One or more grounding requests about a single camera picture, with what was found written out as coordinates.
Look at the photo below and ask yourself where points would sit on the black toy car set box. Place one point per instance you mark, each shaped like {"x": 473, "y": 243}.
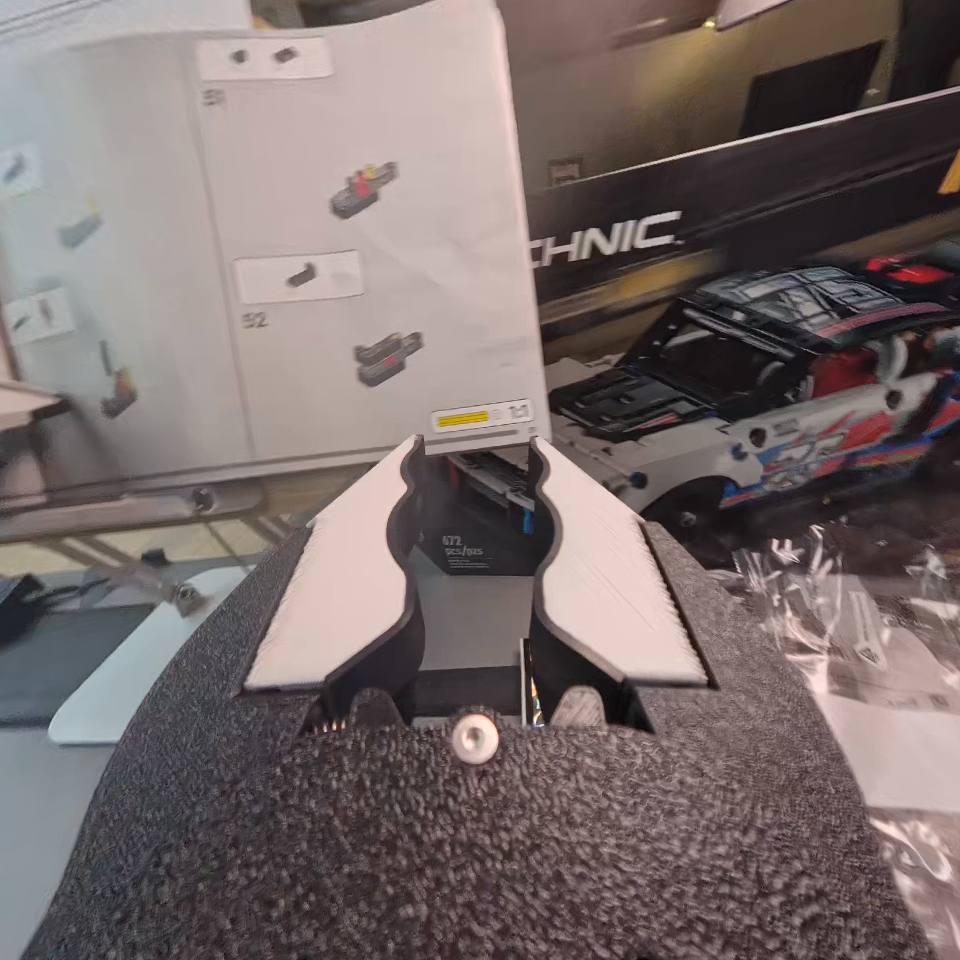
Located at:
{"x": 750, "y": 225}

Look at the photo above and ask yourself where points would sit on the white book stand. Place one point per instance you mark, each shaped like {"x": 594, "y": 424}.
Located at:
{"x": 135, "y": 675}

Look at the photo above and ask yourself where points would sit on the toy building instruction booklet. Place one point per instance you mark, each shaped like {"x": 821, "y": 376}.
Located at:
{"x": 300, "y": 187}

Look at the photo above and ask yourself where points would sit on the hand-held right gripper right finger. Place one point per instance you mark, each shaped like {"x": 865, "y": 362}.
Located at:
{"x": 622, "y": 600}

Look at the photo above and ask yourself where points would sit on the black desk strip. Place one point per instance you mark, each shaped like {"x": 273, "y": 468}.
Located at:
{"x": 67, "y": 667}

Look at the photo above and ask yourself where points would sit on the clear plastic bag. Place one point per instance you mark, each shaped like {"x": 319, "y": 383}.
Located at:
{"x": 825, "y": 592}

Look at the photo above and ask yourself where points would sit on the printed paper sheet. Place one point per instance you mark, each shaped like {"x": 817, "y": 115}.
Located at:
{"x": 900, "y": 675}

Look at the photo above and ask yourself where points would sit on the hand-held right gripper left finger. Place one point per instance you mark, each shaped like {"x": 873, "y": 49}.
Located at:
{"x": 337, "y": 592}

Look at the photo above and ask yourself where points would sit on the bright white light panel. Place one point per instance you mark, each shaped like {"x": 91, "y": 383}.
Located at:
{"x": 825, "y": 11}

